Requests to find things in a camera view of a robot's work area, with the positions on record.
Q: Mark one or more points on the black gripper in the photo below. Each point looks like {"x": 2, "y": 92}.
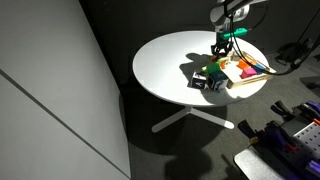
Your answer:
{"x": 222, "y": 40}

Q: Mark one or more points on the multicoloured hollow cube toy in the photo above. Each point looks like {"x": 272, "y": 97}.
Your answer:
{"x": 223, "y": 62}

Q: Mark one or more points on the Franka robot arm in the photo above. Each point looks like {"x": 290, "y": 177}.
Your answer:
{"x": 218, "y": 15}

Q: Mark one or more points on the grey toy cube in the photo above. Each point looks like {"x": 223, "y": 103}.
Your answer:
{"x": 239, "y": 56}

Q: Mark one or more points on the green toy block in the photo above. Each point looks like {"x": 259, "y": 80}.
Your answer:
{"x": 213, "y": 68}

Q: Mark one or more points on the orange toy cube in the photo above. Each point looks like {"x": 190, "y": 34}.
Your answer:
{"x": 243, "y": 64}

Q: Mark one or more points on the pink toy cube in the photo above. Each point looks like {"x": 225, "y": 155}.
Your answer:
{"x": 249, "y": 72}

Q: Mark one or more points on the wooden tray box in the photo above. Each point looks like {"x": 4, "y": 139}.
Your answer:
{"x": 238, "y": 83}

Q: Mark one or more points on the large blue patterned cube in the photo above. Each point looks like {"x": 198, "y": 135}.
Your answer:
{"x": 218, "y": 81}

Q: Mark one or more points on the black and white letter cube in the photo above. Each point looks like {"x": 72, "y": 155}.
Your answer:
{"x": 199, "y": 81}

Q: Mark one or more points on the small plain blue cube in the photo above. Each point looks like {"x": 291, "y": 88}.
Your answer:
{"x": 259, "y": 67}

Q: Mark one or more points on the black stand base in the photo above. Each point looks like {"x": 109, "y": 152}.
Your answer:
{"x": 293, "y": 51}

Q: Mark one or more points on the purple clamp with orange tip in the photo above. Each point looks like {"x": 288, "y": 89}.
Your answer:
{"x": 283, "y": 108}
{"x": 270, "y": 133}

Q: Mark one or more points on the black robot cart top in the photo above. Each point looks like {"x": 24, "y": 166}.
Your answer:
{"x": 253, "y": 165}

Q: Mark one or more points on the perforated metal breadboard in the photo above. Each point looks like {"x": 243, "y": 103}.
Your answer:
{"x": 308, "y": 135}

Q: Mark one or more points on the aluminium extrusion bar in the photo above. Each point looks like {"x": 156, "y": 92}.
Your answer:
{"x": 314, "y": 165}

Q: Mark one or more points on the white table pedestal base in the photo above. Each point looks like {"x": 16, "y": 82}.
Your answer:
{"x": 191, "y": 112}

